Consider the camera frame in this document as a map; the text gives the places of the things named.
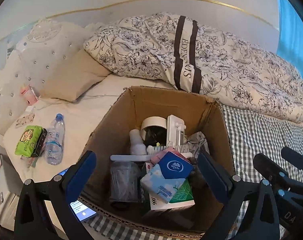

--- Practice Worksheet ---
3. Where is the white green medicine box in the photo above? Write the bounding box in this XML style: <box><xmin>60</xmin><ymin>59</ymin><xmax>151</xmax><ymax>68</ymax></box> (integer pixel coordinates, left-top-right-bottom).
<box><xmin>145</xmin><ymin>162</ymin><xmax>195</xmax><ymax>211</ymax></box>

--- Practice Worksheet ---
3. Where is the floral fabric pouch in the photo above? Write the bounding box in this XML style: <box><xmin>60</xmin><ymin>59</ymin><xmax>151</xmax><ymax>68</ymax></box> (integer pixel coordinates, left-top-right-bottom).
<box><xmin>187</xmin><ymin>131</ymin><xmax>209</xmax><ymax>159</ymax></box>

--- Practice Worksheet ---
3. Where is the blue tissue pack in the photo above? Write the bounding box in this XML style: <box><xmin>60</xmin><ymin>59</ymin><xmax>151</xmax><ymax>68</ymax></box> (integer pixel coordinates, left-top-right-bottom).
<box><xmin>141</xmin><ymin>151</ymin><xmax>194</xmax><ymax>203</ymax></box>

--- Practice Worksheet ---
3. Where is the clear plastic container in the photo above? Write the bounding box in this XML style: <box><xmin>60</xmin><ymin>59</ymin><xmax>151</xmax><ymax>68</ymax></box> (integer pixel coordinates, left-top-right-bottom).
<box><xmin>110</xmin><ymin>161</ymin><xmax>141</xmax><ymax>203</ymax></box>

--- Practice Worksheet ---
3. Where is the pink embossed card case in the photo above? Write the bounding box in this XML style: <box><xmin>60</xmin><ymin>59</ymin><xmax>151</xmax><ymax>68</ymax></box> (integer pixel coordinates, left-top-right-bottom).
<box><xmin>150</xmin><ymin>147</ymin><xmax>193</xmax><ymax>165</ymax></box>

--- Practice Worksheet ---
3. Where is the white plastic tray kit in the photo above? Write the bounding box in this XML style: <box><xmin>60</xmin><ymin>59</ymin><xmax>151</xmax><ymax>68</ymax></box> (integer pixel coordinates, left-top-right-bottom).
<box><xmin>166</xmin><ymin>115</ymin><xmax>186</xmax><ymax>147</ymax></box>

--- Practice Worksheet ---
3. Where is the white comb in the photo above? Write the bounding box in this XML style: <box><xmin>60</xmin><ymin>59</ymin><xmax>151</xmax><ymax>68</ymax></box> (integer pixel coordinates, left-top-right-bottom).
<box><xmin>110</xmin><ymin>145</ymin><xmax>189</xmax><ymax>162</ymax></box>

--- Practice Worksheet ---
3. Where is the black jar white lid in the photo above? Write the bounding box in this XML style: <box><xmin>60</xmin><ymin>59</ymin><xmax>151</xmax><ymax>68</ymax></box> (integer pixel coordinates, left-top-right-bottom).
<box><xmin>140</xmin><ymin>116</ymin><xmax>167</xmax><ymax>147</ymax></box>

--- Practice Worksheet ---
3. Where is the smartphone with lit screen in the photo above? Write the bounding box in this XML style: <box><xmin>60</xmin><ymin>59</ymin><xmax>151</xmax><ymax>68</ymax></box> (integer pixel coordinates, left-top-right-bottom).
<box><xmin>57</xmin><ymin>168</ymin><xmax>98</xmax><ymax>222</ymax></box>

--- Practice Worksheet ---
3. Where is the black small box by packet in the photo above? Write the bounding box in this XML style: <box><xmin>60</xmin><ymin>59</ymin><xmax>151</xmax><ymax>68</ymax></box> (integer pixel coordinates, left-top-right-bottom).
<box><xmin>31</xmin><ymin>128</ymin><xmax>47</xmax><ymax>158</ymax></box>

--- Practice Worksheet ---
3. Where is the plastic water bottle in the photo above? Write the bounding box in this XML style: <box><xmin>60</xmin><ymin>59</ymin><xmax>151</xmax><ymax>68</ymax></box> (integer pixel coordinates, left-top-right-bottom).
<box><xmin>43</xmin><ymin>113</ymin><xmax>65</xmax><ymax>165</ymax></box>

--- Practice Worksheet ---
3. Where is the green snack packet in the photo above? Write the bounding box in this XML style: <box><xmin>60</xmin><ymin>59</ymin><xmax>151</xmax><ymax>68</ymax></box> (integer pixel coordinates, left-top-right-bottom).
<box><xmin>15</xmin><ymin>125</ymin><xmax>43</xmax><ymax>158</ymax></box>

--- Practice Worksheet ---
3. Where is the white bed sheet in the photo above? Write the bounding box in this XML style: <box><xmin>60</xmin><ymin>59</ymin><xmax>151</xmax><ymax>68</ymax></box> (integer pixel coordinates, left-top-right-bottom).
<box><xmin>3</xmin><ymin>74</ymin><xmax>172</xmax><ymax>182</ymax></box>

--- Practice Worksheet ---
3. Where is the cardboard box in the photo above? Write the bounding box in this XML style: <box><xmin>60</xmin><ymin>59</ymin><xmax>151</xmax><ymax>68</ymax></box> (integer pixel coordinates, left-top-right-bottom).
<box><xmin>80</xmin><ymin>87</ymin><xmax>234</xmax><ymax>238</ymax></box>

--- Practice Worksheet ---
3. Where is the blue curtain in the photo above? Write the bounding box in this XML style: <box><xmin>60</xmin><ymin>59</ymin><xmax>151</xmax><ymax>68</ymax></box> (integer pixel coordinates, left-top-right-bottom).
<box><xmin>277</xmin><ymin>0</ymin><xmax>303</xmax><ymax>77</ymax></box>

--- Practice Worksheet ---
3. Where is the pink small toy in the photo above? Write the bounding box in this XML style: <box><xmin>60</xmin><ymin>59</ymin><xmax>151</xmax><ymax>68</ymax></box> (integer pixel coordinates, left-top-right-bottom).
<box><xmin>20</xmin><ymin>85</ymin><xmax>38</xmax><ymax>105</ymax></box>

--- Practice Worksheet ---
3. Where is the beige pillow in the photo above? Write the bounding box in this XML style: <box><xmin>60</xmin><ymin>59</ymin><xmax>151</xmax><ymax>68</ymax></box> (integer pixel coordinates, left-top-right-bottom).
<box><xmin>40</xmin><ymin>49</ymin><xmax>111</xmax><ymax>102</ymax></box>

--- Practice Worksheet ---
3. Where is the floral cream duvet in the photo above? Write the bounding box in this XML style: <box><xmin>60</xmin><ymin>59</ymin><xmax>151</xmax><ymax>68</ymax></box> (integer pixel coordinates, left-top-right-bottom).
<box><xmin>84</xmin><ymin>12</ymin><xmax>303</xmax><ymax>123</ymax></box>

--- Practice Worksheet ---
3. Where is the white tufted headboard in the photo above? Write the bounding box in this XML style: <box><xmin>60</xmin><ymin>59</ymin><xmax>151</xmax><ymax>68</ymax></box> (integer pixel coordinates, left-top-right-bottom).
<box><xmin>0</xmin><ymin>20</ymin><xmax>91</xmax><ymax>135</ymax></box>

